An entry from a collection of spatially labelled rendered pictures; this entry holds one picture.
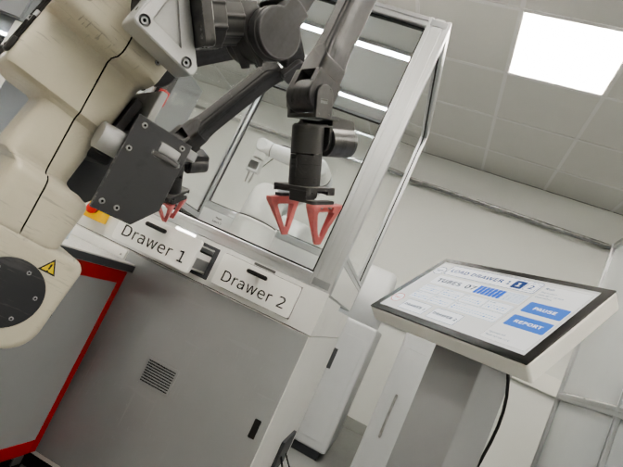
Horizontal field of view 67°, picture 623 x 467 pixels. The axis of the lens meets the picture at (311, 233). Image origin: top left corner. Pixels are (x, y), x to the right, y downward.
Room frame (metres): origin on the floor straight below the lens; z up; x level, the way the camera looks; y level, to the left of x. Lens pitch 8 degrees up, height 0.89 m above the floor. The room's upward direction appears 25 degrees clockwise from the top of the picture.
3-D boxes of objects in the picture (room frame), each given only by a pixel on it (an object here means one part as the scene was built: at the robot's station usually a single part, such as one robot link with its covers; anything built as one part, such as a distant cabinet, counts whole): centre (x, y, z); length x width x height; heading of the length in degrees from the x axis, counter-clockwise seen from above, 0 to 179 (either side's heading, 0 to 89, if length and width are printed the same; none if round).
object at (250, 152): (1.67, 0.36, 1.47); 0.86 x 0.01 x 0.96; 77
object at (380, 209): (2.00, -0.23, 1.52); 0.87 x 0.01 x 0.86; 167
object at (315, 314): (2.11, 0.25, 0.87); 1.02 x 0.95 x 0.14; 77
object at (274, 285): (1.58, 0.09, 0.87); 0.29 x 0.02 x 0.11; 77
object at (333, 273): (2.11, 0.25, 1.47); 1.02 x 0.95 x 1.04; 77
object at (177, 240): (1.51, 0.43, 0.87); 0.29 x 0.02 x 0.11; 77
